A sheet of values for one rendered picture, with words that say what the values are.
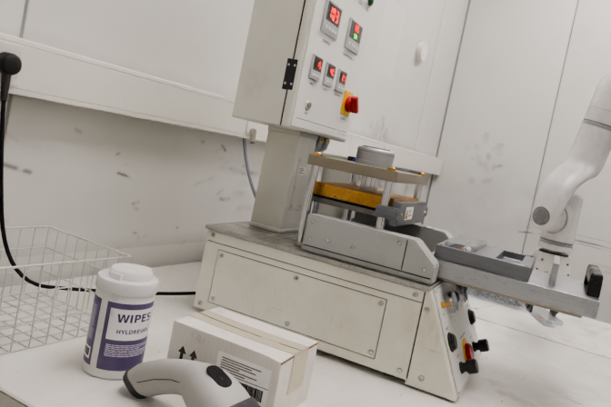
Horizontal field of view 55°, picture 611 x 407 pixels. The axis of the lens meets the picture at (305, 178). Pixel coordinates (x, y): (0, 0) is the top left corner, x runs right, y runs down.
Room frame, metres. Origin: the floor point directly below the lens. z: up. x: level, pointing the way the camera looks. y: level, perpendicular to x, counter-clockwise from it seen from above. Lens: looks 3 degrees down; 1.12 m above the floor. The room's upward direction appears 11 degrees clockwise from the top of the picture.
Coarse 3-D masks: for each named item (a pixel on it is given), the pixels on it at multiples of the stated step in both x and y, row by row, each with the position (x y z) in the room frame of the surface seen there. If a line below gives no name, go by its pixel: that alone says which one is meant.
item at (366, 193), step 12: (372, 180) 1.21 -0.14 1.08; (324, 192) 1.16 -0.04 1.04; (336, 192) 1.15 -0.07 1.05; (348, 192) 1.14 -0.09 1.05; (360, 192) 1.13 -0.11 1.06; (372, 192) 1.18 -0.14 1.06; (336, 204) 1.14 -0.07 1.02; (348, 204) 1.14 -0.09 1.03; (360, 204) 1.13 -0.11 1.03; (372, 204) 1.12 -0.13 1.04
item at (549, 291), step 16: (448, 272) 1.04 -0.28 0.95; (464, 272) 1.03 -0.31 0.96; (480, 272) 1.02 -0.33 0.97; (544, 272) 1.17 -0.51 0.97; (480, 288) 1.04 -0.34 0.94; (496, 288) 1.01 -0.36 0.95; (512, 288) 1.00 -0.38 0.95; (528, 288) 0.99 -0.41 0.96; (544, 288) 0.98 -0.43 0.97; (560, 288) 1.00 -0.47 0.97; (576, 288) 1.04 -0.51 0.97; (544, 304) 0.98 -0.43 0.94; (560, 304) 0.97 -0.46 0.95; (576, 304) 0.96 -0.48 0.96; (592, 304) 0.95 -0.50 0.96
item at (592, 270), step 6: (588, 264) 1.12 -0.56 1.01; (588, 270) 1.06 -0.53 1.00; (594, 270) 1.02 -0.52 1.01; (588, 276) 1.03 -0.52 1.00; (594, 276) 0.98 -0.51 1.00; (600, 276) 0.98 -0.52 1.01; (588, 282) 1.00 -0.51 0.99; (594, 282) 0.98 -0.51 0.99; (600, 282) 0.98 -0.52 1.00; (588, 288) 0.99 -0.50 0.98; (594, 288) 0.98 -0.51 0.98; (600, 288) 0.98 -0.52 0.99; (588, 294) 0.99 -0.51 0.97; (594, 294) 0.98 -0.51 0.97
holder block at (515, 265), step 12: (444, 252) 1.06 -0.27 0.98; (456, 252) 1.05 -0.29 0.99; (468, 252) 1.05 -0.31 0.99; (480, 252) 1.08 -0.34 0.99; (492, 252) 1.12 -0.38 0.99; (504, 252) 1.19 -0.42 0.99; (468, 264) 1.04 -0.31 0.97; (480, 264) 1.03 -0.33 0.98; (492, 264) 1.03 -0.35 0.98; (504, 264) 1.02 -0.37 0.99; (516, 264) 1.01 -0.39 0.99; (528, 264) 1.04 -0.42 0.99; (516, 276) 1.01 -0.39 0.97; (528, 276) 1.00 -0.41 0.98
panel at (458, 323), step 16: (448, 288) 1.12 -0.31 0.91; (448, 304) 1.03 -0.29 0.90; (464, 304) 1.22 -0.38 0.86; (448, 320) 1.06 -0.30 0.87; (464, 320) 1.18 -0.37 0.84; (448, 336) 1.01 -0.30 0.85; (464, 336) 1.14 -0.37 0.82; (448, 352) 0.99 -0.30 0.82; (464, 352) 1.10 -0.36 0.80; (480, 352) 1.25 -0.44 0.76; (464, 384) 1.04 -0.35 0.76
